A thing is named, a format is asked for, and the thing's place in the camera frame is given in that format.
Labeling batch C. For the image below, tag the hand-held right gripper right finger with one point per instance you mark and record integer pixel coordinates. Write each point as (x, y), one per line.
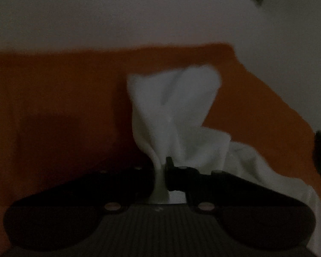
(171, 176)

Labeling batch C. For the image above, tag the white sweatshirt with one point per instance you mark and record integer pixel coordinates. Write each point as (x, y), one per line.
(174, 107)

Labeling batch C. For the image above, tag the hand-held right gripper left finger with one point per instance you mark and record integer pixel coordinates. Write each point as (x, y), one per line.
(145, 179)

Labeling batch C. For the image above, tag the orange bed blanket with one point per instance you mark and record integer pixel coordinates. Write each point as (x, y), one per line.
(56, 99)

